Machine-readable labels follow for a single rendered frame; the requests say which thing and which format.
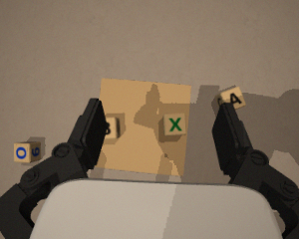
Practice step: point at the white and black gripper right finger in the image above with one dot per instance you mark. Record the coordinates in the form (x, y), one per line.
(251, 168)

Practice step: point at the tan flat mat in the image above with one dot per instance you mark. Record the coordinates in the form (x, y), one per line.
(140, 107)

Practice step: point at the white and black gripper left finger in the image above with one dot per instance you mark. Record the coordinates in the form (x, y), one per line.
(69, 160)

